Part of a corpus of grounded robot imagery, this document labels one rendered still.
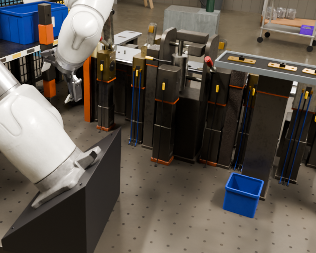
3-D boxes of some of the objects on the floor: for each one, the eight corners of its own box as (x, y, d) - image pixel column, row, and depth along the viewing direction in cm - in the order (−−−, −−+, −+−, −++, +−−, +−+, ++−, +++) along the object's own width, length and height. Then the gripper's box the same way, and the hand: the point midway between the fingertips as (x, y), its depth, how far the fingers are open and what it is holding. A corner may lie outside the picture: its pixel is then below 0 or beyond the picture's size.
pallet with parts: (317, 27, 775) (321, 11, 760) (324, 36, 704) (329, 18, 690) (260, 21, 792) (263, 5, 778) (261, 29, 722) (264, 11, 707)
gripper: (34, 29, 116) (26, 61, 134) (84, 97, 116) (69, 119, 135) (54, 20, 120) (44, 51, 138) (103, 85, 120) (86, 108, 138)
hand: (57, 84), depth 135 cm, fingers open, 13 cm apart
